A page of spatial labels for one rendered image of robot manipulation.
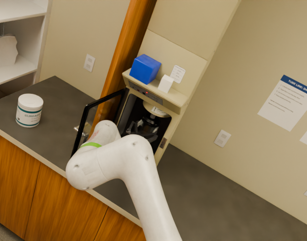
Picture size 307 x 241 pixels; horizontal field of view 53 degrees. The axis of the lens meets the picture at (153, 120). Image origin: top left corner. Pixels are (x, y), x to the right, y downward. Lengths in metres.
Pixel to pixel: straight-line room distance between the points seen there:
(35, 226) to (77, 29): 1.32
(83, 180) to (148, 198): 0.21
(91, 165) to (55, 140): 0.90
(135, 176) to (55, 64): 1.63
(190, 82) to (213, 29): 0.26
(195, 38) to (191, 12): 0.11
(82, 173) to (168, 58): 0.74
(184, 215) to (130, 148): 0.88
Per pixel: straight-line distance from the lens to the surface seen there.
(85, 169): 0.97
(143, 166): 0.93
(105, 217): 1.77
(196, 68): 1.44
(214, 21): 1.38
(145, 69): 1.41
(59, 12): 2.30
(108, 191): 1.65
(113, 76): 1.54
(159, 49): 1.48
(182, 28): 1.43
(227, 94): 1.91
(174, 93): 1.46
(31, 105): 1.81
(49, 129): 1.91
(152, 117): 1.68
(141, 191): 0.94
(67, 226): 2.01
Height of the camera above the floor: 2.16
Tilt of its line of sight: 32 degrees down
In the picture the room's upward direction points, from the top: 24 degrees clockwise
